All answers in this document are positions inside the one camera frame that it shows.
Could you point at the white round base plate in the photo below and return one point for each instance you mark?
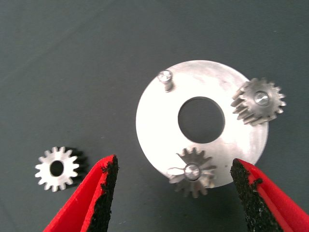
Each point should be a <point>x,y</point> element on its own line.
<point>157,125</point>

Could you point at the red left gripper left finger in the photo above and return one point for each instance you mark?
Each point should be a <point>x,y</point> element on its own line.
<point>84,200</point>

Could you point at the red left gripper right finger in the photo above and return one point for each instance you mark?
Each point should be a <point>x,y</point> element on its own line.
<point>270,205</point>

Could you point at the dark grey table cloth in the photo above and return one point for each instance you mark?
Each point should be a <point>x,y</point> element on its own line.
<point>72,60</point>

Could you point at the white gear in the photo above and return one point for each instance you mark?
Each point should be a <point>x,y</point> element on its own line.
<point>44,166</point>
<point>259,99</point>
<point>193,170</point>

